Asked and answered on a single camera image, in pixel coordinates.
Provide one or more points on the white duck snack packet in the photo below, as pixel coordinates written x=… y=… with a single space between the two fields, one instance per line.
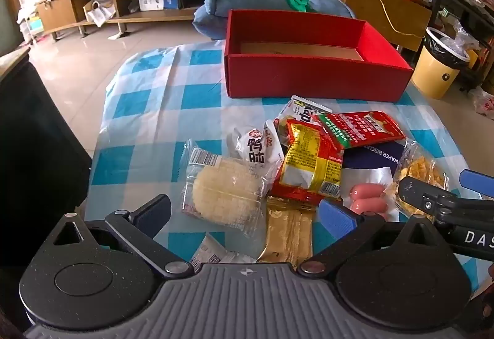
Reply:
x=251 y=148

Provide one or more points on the clear round rice cake packet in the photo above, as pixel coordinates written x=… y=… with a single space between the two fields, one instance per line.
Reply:
x=224 y=192

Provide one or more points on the gold snack packet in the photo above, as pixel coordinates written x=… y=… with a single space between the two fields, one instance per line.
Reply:
x=285 y=231

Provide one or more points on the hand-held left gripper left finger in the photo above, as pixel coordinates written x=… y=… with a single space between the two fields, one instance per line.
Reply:
x=154 y=213

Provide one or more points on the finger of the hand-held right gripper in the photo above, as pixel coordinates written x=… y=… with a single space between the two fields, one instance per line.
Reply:
x=476 y=180
x=420 y=194

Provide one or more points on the white product box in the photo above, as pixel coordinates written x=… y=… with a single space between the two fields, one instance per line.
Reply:
x=149 y=1

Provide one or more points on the small white snack packet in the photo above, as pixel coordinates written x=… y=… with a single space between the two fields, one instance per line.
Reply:
x=212 y=252

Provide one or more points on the clear yellow twists packet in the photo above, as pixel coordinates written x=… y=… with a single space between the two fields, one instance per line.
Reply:
x=420 y=169

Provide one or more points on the blue white checkered tablecloth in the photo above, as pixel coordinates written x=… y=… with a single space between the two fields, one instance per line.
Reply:
x=154 y=99

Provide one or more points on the pink white plastic bag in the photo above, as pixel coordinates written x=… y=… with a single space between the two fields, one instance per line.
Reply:
x=484 y=101

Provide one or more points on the yellow red snack packet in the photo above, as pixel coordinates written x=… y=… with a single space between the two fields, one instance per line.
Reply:
x=305 y=165

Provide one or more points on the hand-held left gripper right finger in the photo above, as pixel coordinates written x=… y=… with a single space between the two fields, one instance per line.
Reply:
x=337 y=215

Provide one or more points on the pink sausage packet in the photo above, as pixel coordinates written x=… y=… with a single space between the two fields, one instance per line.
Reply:
x=364 y=192

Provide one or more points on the dark blue wafer biscuit packet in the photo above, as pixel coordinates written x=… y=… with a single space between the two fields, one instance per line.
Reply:
x=370 y=165

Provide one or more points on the red green snack packet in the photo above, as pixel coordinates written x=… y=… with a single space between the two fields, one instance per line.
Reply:
x=362 y=128

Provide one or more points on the yellow trash bin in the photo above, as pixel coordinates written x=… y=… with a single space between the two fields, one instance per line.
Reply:
x=436 y=72

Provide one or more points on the white wafer packet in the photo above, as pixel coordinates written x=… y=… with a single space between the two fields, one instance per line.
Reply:
x=301 y=111

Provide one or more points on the black furniture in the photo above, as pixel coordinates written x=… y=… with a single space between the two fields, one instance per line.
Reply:
x=34 y=153

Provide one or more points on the brown cardboard box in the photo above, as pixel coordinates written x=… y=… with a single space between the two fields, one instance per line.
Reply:
x=393 y=11

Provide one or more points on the white paper bag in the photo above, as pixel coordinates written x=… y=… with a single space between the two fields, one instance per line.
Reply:
x=98 y=13

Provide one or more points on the red cardboard box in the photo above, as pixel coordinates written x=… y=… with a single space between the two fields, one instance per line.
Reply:
x=308 y=76

